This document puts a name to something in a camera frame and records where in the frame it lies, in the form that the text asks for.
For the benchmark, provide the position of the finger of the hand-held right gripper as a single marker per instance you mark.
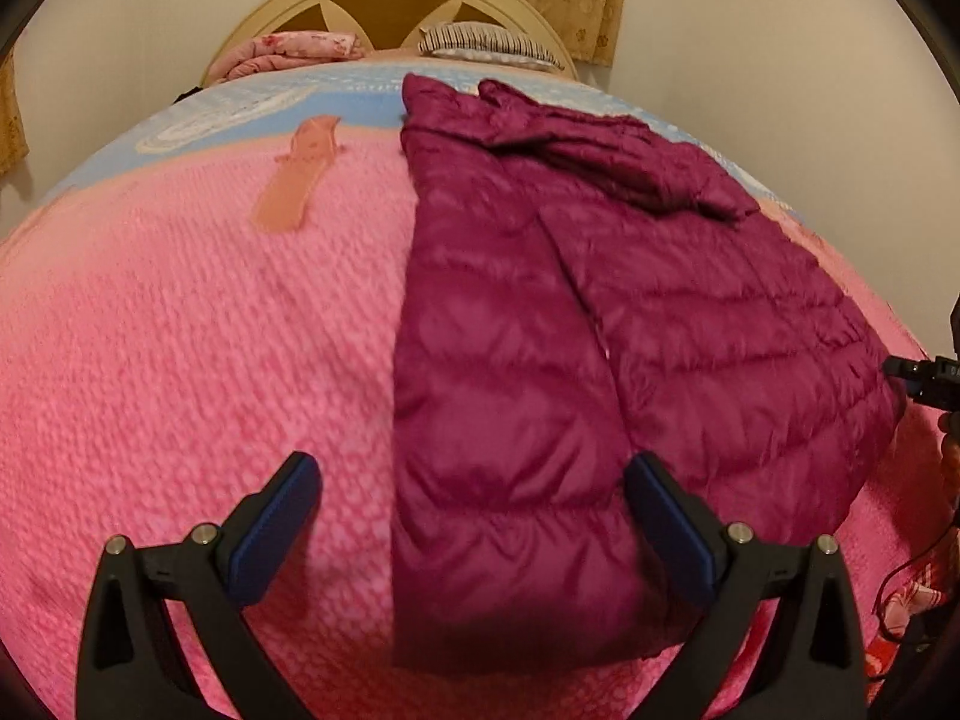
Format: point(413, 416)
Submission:
point(904, 371)

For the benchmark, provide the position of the dark bedside object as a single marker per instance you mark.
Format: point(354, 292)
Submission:
point(189, 94)

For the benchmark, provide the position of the pink floral folded quilt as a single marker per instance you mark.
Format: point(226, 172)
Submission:
point(285, 49)

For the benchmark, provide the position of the long beige floral curtain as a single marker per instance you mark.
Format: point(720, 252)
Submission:
point(577, 0)

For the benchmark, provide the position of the cream wooden headboard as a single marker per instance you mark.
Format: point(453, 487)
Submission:
point(247, 22)

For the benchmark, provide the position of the magenta quilted down jacket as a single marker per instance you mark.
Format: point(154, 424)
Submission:
point(510, 360)

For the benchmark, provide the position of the red patterned bedsheet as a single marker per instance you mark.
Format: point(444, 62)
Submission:
point(900, 607)

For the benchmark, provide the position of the striped pillow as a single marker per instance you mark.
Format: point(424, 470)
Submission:
point(487, 41)

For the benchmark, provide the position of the person's right hand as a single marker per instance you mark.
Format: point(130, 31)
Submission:
point(951, 446)

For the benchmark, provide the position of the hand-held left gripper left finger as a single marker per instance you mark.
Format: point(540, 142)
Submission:
point(270, 525)

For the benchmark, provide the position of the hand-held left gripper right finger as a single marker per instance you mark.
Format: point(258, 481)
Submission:
point(671, 532)

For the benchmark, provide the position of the wide beige floral curtain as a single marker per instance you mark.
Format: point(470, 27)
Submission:
point(9, 120)

